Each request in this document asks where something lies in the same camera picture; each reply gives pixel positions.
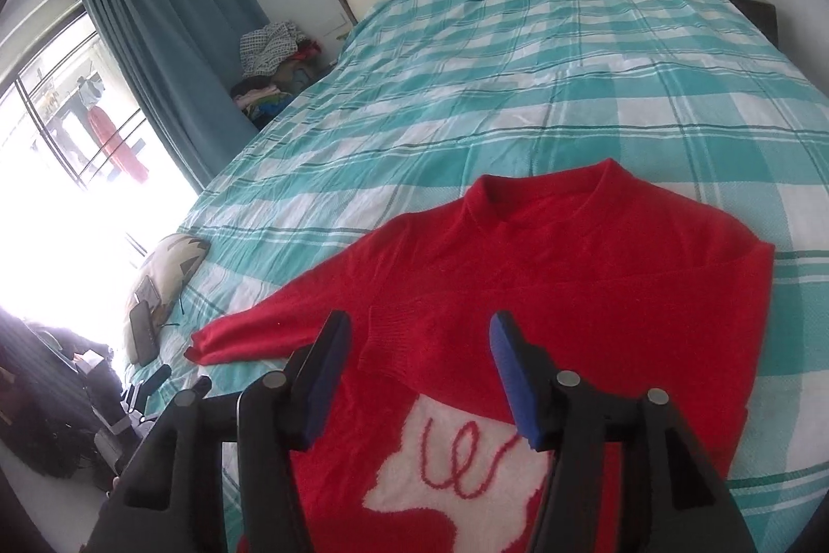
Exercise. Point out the pile of clothes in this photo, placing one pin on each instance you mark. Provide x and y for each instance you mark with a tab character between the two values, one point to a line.
278	62

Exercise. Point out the blue curtain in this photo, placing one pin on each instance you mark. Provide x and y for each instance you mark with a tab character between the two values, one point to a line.
180	59

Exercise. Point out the black smartphone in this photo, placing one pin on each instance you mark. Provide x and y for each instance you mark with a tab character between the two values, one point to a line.
146	342

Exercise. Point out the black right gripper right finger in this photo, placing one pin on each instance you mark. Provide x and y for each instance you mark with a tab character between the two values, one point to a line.
626	473

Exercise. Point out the black bag on floor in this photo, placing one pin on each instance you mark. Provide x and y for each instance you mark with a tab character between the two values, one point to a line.
59	394

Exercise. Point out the dark bedside table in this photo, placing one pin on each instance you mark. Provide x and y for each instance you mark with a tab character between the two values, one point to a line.
763	15

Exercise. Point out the patterned beige cushion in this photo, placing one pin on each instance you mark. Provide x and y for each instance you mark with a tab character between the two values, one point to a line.
162	277

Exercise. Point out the red knit sweater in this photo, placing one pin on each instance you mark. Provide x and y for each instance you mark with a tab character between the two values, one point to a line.
629	285

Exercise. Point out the teal plaid bed sheet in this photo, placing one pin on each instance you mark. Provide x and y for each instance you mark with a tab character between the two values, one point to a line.
430	94

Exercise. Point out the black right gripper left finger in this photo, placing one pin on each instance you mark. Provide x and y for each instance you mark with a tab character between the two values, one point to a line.
169	497

